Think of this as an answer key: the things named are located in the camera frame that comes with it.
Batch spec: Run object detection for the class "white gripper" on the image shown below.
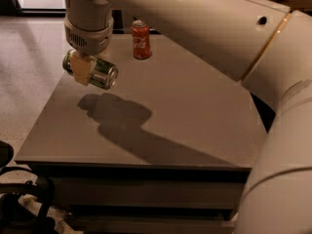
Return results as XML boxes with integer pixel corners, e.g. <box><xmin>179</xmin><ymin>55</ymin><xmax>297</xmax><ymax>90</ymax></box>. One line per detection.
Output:
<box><xmin>64</xmin><ymin>19</ymin><xmax>114</xmax><ymax>86</ymax></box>

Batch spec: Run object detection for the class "green soda can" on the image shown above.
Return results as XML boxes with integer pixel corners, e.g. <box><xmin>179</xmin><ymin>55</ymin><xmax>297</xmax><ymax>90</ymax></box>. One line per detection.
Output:
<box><xmin>62</xmin><ymin>50</ymin><xmax>118</xmax><ymax>90</ymax></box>

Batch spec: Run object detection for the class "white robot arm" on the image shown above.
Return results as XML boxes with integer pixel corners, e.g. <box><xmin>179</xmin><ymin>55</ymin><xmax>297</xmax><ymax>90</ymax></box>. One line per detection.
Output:
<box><xmin>64</xmin><ymin>0</ymin><xmax>312</xmax><ymax>234</ymax></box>

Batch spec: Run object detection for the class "red cola can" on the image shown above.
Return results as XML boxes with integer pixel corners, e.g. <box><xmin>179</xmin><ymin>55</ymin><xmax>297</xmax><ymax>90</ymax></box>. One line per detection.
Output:
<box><xmin>132</xmin><ymin>19</ymin><xmax>151</xmax><ymax>59</ymax></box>

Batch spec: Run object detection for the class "grey table with drawers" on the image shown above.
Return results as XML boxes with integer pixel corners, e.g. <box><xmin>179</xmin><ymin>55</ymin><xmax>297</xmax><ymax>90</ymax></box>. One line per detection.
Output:
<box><xmin>17</xmin><ymin>35</ymin><xmax>266</xmax><ymax>234</ymax></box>

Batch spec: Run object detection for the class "black chair base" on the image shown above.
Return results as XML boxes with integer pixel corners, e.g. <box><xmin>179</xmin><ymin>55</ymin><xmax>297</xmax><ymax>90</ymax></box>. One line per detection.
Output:
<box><xmin>0</xmin><ymin>141</ymin><xmax>58</xmax><ymax>234</ymax></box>

